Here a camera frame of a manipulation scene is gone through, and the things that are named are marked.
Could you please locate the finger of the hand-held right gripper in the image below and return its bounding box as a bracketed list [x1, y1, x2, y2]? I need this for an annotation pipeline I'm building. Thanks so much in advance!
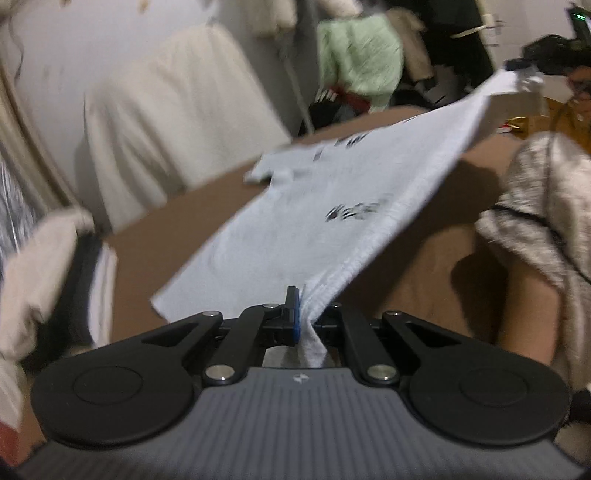
[505, 54, 537, 73]

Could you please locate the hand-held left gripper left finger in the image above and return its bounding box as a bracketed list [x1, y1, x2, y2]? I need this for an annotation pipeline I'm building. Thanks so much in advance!
[111, 286, 302, 386]

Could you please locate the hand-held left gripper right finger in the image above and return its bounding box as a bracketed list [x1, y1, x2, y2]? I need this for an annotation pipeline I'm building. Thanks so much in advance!
[318, 303, 490, 386]

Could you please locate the black hanging jacket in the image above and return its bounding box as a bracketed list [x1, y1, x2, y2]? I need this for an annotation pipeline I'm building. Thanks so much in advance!
[388, 0, 496, 94]

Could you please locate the person's grey furry vest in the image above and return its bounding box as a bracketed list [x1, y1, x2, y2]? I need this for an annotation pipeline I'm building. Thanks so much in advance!
[475, 131, 591, 462]

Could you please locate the dark clothes pile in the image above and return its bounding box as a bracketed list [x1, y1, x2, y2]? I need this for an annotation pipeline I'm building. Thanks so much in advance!
[305, 83, 394, 136]

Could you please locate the white draped blanket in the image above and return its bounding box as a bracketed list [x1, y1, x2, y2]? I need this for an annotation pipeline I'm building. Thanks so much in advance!
[76, 23, 293, 232]

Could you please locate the light green hanging garment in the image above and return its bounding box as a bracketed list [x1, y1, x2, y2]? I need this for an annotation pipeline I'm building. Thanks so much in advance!
[316, 14, 406, 110]

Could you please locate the beige hanging garment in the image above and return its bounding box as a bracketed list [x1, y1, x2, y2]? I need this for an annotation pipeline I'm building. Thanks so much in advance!
[385, 7, 435, 85]

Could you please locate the silver quilted insulation sheet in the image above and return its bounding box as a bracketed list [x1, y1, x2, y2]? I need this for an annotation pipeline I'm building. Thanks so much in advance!
[0, 152, 43, 278]

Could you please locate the light grey shirt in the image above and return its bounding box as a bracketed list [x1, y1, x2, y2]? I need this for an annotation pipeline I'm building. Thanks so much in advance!
[151, 69, 546, 370]

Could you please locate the person's left forearm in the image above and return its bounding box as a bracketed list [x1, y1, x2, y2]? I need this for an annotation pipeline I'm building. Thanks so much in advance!
[493, 262, 572, 371]

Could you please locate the white pole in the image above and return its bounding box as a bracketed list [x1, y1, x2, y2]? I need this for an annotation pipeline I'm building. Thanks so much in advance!
[281, 54, 315, 136]

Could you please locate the black folded garment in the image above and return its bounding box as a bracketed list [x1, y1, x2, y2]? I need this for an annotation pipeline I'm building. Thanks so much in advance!
[37, 234, 105, 366]

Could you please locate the white folded garment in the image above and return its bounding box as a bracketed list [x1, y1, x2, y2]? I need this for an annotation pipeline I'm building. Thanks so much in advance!
[88, 241, 119, 348]

